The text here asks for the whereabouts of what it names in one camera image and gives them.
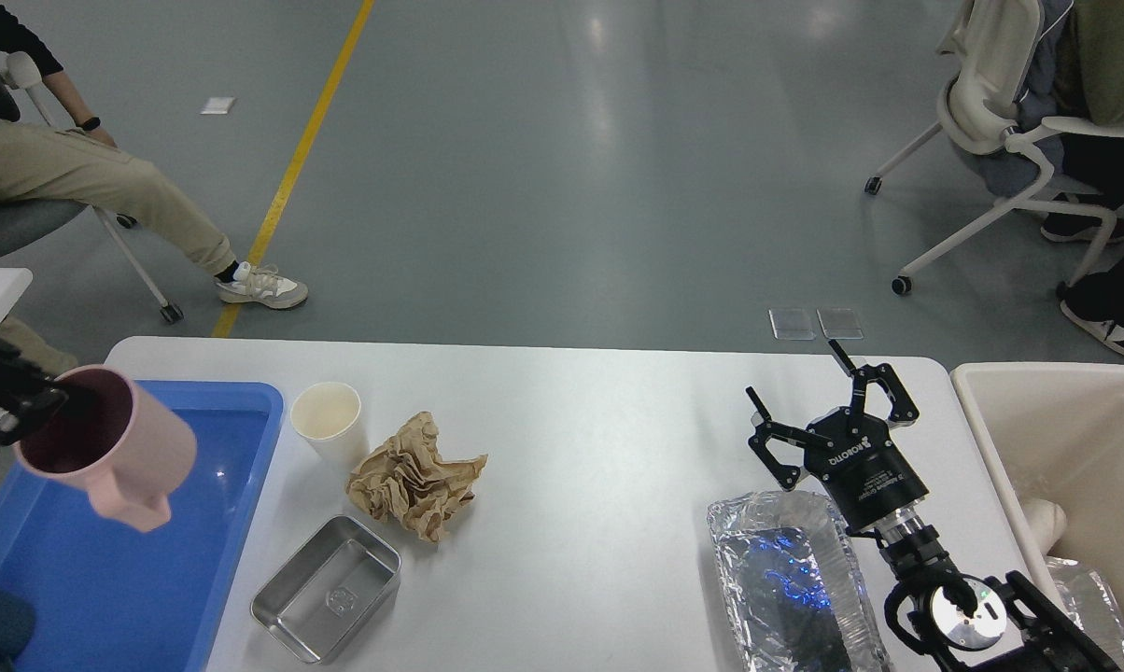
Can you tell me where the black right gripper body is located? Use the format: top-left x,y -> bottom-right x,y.
805,415 -> 930,532

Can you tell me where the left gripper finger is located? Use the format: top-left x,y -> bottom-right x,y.
0,373 -> 70,445

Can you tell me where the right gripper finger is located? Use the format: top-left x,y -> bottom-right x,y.
745,385 -> 830,492
828,339 -> 921,445

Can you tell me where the pink mug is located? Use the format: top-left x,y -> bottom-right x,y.
13,365 -> 198,533

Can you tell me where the stainless steel rectangular tray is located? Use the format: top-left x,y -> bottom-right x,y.
250,515 -> 401,665

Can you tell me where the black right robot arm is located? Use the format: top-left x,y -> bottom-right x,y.
745,340 -> 1117,671

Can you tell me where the aluminium foil tray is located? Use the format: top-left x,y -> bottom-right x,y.
707,490 -> 894,671

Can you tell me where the grey office chair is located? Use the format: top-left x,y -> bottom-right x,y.
0,52 -> 185,324

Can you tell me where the white plastic bin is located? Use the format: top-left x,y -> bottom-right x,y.
951,362 -> 1124,612

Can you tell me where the white cup in bin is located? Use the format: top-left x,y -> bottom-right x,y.
1019,497 -> 1067,554

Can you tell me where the blue plastic tray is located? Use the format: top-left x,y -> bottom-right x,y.
0,380 -> 284,671

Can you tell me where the person in black shirt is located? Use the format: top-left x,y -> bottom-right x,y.
0,0 -> 310,374

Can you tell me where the crumpled foil in bin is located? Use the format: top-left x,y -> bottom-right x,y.
1045,556 -> 1124,671

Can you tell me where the white paper cup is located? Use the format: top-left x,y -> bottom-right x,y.
290,382 -> 368,472

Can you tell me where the white office chair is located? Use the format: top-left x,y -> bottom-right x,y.
864,1 -> 1124,297

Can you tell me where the crumpled brown paper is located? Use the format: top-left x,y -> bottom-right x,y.
344,410 -> 488,544

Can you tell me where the seated person olive jacket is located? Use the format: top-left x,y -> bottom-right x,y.
1054,1 -> 1124,356

